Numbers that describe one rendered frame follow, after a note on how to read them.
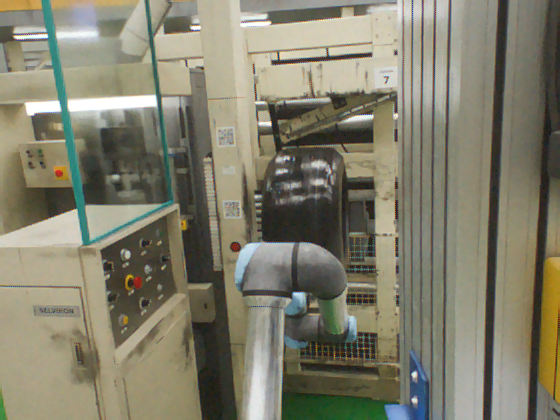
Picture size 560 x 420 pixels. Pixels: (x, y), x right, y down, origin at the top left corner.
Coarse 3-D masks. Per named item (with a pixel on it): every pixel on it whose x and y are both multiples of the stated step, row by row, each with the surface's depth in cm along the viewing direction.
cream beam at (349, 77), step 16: (304, 64) 195; (320, 64) 193; (336, 64) 192; (352, 64) 191; (368, 64) 190; (384, 64) 188; (272, 80) 199; (288, 80) 197; (304, 80) 196; (320, 80) 195; (336, 80) 193; (352, 80) 192; (368, 80) 191; (272, 96) 200; (288, 96) 199; (304, 96) 198; (320, 96) 196; (336, 96) 200
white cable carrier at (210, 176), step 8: (208, 160) 186; (208, 168) 187; (208, 176) 188; (208, 184) 188; (208, 192) 189; (216, 200) 193; (216, 208) 194; (216, 216) 192; (216, 224) 192; (216, 232) 192; (216, 240) 193; (216, 248) 194; (216, 256) 195; (216, 264) 196
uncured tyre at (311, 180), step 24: (288, 168) 170; (312, 168) 168; (336, 168) 171; (264, 192) 170; (288, 192) 165; (312, 192) 164; (336, 192) 165; (264, 216) 168; (288, 216) 164; (312, 216) 162; (336, 216) 164; (264, 240) 170; (288, 240) 165; (312, 240) 163; (336, 240) 165
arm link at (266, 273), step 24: (240, 264) 105; (264, 264) 104; (288, 264) 103; (240, 288) 107; (264, 288) 103; (288, 288) 105; (264, 312) 103; (264, 336) 101; (264, 360) 100; (264, 384) 98; (264, 408) 97
